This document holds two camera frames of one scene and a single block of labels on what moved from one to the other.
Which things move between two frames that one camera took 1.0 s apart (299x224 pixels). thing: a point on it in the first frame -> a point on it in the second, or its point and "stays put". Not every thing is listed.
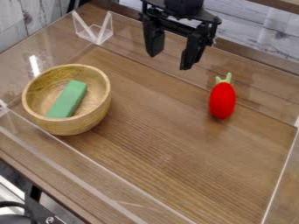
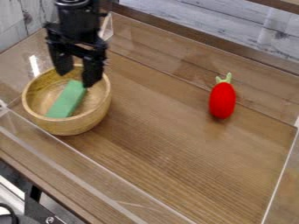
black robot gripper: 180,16 -> 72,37
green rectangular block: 66,99 stays put
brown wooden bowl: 41,90 stays put
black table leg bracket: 36,213 stays put
